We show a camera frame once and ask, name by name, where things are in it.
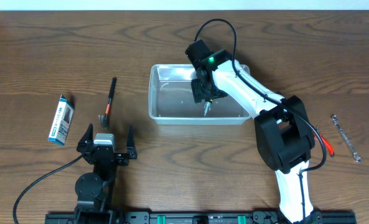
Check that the small black claw hammer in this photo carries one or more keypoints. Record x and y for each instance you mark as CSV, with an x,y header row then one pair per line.
x,y
104,119

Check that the red handled pliers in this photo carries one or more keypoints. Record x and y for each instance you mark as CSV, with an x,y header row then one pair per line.
x,y
328,147

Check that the silver combination wrench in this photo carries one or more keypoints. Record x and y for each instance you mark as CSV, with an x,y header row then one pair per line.
x,y
355,154

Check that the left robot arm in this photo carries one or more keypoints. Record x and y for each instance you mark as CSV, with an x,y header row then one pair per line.
x,y
95,189

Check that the clear plastic container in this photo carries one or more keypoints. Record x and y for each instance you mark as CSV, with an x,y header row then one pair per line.
x,y
171,100

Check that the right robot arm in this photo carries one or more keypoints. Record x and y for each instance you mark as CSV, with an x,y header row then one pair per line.
x,y
283,138

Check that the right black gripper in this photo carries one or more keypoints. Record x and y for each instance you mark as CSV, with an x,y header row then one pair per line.
x,y
198,94

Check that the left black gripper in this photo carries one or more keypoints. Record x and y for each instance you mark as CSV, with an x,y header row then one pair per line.
x,y
130,154

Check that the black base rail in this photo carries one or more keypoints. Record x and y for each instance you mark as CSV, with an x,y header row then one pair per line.
x,y
260,217

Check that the white and blue box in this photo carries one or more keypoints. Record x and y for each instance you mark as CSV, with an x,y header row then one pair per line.
x,y
61,122

